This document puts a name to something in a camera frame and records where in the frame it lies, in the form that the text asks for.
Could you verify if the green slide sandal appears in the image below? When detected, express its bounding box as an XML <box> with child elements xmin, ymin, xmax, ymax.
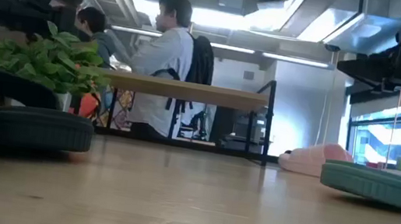
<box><xmin>316</xmin><ymin>130</ymin><xmax>401</xmax><ymax>215</ymax></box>

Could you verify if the pink slide sandal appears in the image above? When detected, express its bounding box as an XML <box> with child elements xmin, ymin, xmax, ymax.
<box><xmin>276</xmin><ymin>135</ymin><xmax>357</xmax><ymax>183</ymax></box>

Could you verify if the black slide sandal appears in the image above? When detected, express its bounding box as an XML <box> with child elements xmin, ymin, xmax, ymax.
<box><xmin>0</xmin><ymin>67</ymin><xmax>103</xmax><ymax>157</ymax></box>

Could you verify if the orange bag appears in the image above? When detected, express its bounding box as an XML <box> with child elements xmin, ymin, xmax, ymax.
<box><xmin>67</xmin><ymin>89</ymin><xmax>103</xmax><ymax>121</ymax></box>

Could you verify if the wooden shelf with black frame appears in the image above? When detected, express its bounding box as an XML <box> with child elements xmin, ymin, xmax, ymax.
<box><xmin>89</xmin><ymin>55</ymin><xmax>280</xmax><ymax>168</ymax></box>

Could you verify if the black metal rig frame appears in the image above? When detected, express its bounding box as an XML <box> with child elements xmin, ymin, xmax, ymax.
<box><xmin>92</xmin><ymin>124</ymin><xmax>282</xmax><ymax>166</ymax></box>

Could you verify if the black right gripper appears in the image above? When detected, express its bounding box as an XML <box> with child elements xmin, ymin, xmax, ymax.
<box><xmin>334</xmin><ymin>54</ymin><xmax>401</xmax><ymax>97</ymax></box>

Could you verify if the potted green plant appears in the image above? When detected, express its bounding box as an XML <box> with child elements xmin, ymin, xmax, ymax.
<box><xmin>0</xmin><ymin>14</ymin><xmax>119</xmax><ymax>119</ymax></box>

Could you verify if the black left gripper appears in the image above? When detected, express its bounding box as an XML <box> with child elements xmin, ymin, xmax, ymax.
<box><xmin>25</xmin><ymin>0</ymin><xmax>79</xmax><ymax>39</ymax></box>

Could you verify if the window with black frame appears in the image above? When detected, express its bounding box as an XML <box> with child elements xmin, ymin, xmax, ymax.
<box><xmin>341</xmin><ymin>81</ymin><xmax>401</xmax><ymax>173</ymax></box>

